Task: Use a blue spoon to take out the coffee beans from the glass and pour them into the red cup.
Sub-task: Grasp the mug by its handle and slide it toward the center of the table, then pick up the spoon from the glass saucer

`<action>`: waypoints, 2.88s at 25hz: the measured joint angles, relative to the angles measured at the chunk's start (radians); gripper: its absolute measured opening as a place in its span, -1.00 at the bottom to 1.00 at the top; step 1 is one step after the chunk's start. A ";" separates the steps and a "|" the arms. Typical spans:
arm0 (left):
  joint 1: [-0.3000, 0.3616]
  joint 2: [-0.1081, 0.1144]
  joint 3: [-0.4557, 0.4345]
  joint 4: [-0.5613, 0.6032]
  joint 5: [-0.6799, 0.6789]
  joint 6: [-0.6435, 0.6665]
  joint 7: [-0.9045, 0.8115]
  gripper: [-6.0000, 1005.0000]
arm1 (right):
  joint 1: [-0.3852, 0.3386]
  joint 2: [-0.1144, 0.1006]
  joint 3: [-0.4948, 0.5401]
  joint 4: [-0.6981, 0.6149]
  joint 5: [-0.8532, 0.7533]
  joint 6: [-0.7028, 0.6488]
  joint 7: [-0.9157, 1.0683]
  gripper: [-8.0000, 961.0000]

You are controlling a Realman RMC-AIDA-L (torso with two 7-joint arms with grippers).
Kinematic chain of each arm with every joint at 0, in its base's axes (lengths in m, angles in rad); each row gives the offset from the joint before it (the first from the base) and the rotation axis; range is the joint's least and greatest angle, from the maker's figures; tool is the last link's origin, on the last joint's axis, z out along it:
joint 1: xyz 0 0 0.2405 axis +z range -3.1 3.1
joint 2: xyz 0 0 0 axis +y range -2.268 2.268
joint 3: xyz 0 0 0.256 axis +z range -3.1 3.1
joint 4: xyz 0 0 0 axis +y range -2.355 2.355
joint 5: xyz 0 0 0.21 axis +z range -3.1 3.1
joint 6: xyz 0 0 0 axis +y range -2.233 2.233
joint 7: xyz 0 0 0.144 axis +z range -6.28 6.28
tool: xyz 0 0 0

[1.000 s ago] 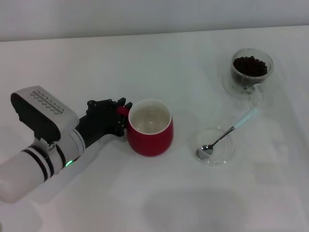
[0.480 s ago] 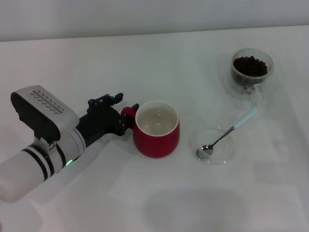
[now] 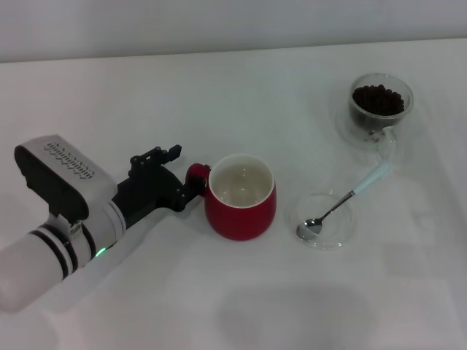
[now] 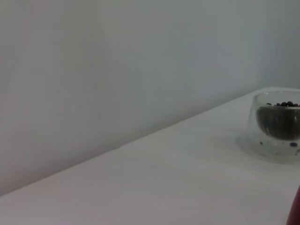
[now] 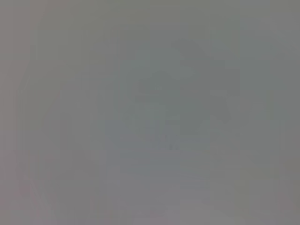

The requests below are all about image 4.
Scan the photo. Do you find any red ceramic mug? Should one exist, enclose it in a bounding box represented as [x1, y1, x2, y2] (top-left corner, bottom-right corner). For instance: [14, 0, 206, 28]
[287, 185, 300, 225]

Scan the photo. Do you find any clear glass saucer under cup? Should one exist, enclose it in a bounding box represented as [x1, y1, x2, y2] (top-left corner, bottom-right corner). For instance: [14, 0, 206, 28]
[235, 133, 300, 165]

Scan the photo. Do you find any pile of coffee beans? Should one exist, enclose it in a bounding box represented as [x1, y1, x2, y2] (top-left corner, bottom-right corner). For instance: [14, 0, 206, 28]
[256, 101, 300, 139]

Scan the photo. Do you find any clear glass cup with handle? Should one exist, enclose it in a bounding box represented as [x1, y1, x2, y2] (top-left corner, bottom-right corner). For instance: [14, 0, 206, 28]
[247, 90, 300, 144]

